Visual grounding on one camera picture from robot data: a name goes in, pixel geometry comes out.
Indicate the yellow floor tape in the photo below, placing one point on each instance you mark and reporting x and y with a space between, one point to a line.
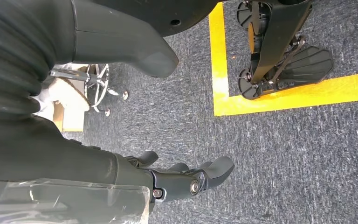
222 92

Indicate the chrome chair base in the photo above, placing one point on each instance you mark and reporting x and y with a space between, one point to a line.
100 80

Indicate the black robot body shell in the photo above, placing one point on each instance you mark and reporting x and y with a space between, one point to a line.
166 15

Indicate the light wooden board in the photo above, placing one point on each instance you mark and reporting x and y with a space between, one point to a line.
72 122

